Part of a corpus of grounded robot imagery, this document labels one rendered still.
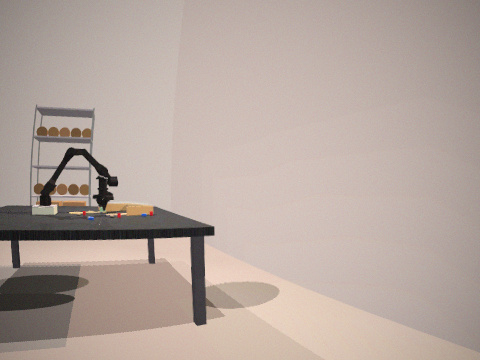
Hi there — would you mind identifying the tan open-top box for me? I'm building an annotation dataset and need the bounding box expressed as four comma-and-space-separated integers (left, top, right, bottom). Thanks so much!
106, 201, 153, 216

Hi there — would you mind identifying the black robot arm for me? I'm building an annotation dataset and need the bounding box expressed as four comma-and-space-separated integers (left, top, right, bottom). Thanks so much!
39, 147, 118, 206

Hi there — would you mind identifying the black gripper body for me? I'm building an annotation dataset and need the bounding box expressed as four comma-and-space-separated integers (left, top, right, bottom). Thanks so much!
93, 186, 114, 201

